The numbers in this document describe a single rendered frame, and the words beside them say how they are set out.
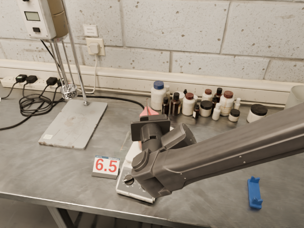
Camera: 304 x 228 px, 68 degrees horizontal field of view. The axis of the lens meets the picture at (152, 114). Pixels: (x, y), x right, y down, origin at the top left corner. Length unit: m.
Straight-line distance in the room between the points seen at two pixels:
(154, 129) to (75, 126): 0.53
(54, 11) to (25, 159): 0.54
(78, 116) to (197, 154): 0.77
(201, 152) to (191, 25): 0.75
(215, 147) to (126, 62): 0.86
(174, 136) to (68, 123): 0.65
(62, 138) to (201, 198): 0.58
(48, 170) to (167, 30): 0.74
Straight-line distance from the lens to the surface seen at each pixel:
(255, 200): 0.80
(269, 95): 1.20
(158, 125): 0.58
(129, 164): 0.76
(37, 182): 0.89
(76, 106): 1.14
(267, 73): 1.19
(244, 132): 0.36
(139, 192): 0.74
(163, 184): 0.44
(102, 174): 0.84
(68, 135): 0.99
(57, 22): 0.82
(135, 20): 1.08
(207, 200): 0.79
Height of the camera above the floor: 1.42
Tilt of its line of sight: 39 degrees down
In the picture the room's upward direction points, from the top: straight up
